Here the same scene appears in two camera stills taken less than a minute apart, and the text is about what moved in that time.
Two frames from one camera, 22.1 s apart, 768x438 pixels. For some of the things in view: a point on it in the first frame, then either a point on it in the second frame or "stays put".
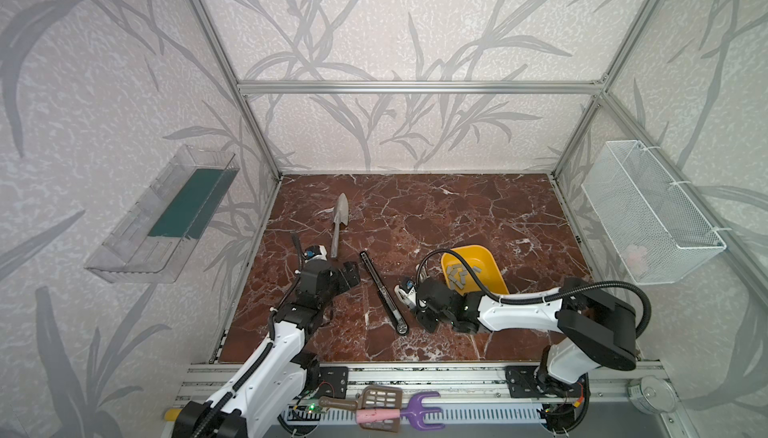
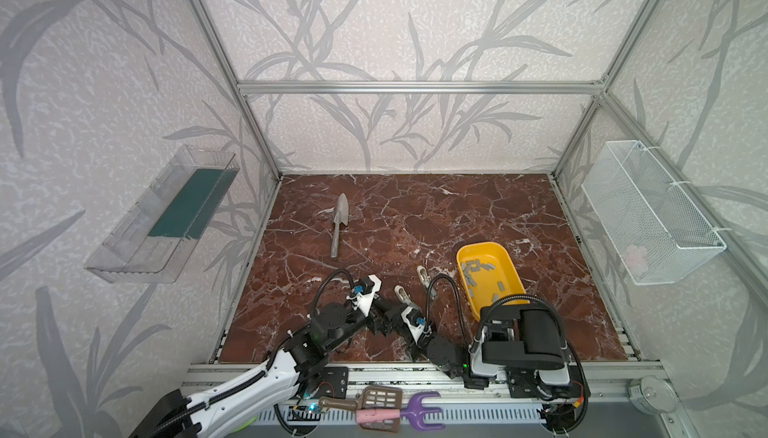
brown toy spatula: (373, 397) stays put
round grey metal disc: (652, 394) stays put
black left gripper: (345, 276) -> (383, 312)
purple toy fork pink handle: (415, 413) stays put
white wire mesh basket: (659, 229) stays put
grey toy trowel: (341, 218) stays put
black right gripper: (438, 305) -> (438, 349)
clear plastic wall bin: (152, 242) stays put
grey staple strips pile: (456, 275) -> (474, 265)
